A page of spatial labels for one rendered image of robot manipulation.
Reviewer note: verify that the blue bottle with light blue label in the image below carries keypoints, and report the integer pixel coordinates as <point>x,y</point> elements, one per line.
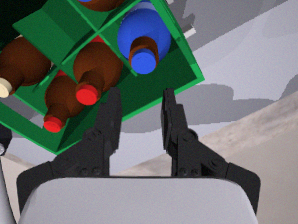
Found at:
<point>143,38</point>

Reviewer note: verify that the brown bottle with blue cap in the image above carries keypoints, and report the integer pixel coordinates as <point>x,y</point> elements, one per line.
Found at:
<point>101,5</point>

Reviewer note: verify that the green crate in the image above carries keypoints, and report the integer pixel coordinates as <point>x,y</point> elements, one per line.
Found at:
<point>59,31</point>

